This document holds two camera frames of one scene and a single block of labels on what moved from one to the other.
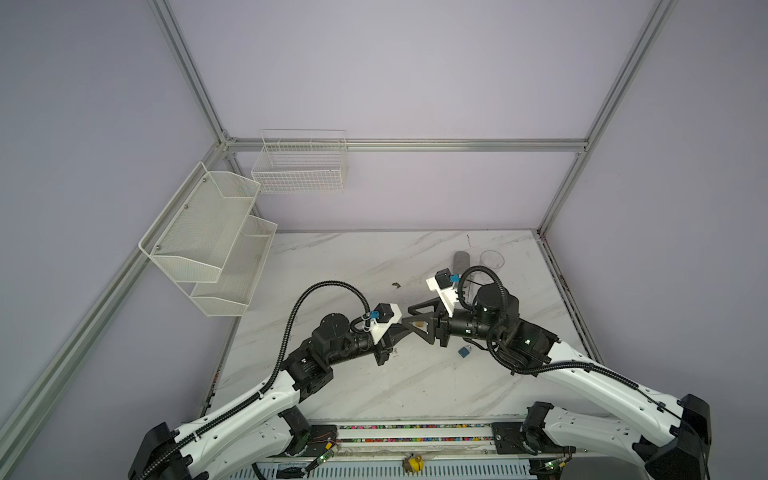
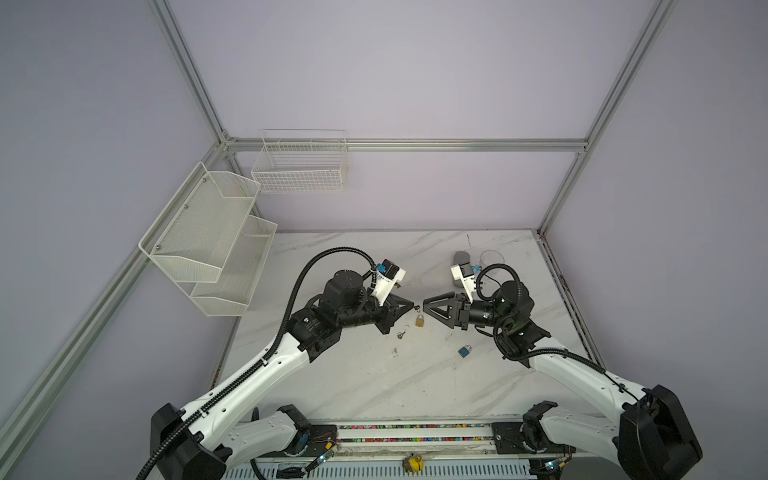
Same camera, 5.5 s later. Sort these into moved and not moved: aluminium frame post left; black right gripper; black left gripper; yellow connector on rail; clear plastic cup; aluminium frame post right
Moved: black right gripper; black left gripper
Not moved: aluminium frame post left; aluminium frame post right; clear plastic cup; yellow connector on rail
